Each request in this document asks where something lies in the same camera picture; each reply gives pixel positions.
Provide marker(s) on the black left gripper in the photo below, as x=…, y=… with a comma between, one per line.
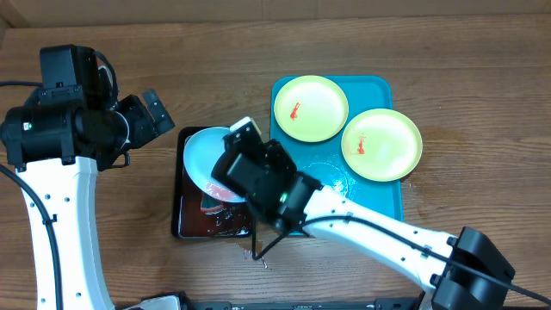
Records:
x=145, y=127

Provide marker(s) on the light blue plate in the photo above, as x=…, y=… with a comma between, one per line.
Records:
x=201, y=152

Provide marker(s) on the orange and green sponge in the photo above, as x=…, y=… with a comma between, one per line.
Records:
x=215, y=200

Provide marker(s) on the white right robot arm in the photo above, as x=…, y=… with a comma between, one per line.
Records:
x=463, y=272

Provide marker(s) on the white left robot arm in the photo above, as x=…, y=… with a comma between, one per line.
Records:
x=57, y=151

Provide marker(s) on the blue plastic tray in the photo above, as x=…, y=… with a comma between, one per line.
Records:
x=325, y=161

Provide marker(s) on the black water basin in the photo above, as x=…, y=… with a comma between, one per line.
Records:
x=187, y=220

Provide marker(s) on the yellow plate with red stain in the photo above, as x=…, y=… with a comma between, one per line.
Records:
x=311, y=108

